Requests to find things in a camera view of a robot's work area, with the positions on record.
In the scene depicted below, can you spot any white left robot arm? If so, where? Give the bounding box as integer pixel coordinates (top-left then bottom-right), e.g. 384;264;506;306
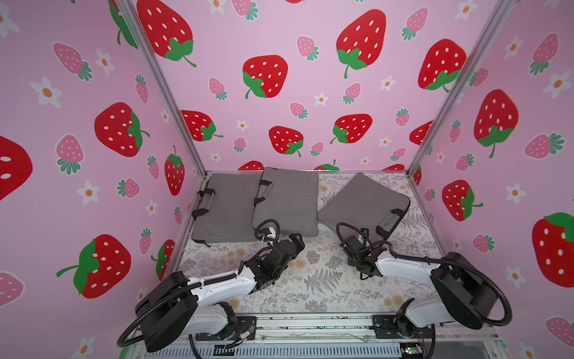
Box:
117;219;305;352

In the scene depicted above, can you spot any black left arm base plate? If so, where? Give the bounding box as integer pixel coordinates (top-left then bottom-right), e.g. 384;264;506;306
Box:
194;316;257;343

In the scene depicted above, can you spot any floral patterned table mat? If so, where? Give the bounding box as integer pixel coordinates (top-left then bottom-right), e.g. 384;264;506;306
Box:
178;174;440;314

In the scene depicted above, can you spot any aluminium frame post right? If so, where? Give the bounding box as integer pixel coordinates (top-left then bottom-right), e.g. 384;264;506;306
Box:
407;0;516;180

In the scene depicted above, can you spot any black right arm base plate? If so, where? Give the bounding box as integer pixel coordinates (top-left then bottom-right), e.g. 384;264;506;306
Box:
371;315;432;340

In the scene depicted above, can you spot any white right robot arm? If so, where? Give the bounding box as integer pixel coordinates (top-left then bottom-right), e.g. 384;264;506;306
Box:
336;222;513;337

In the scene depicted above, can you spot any grey laptop bag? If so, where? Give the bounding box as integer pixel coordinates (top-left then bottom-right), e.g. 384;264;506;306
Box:
318;173;410;241
191;173;262;246
253;168;318;238

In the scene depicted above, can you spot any aluminium frame post left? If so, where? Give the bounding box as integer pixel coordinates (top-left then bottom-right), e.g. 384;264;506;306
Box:
117;0;208;178

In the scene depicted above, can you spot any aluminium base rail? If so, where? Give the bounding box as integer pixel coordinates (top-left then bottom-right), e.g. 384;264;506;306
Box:
126;313;509;358

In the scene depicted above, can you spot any aluminium frame post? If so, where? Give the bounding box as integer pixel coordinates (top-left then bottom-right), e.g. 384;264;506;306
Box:
407;0;516;180
117;0;208;178

